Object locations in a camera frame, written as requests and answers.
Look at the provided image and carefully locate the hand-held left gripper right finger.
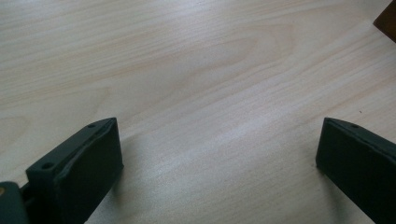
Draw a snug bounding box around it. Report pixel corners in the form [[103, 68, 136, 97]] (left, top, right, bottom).
[[315, 117, 396, 224]]

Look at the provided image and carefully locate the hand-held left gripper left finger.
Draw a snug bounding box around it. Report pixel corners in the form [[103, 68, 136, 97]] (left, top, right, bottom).
[[21, 117, 125, 224]]

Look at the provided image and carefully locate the dark brown wooden object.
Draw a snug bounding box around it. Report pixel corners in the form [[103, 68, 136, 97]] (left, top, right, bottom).
[[373, 0, 396, 44]]

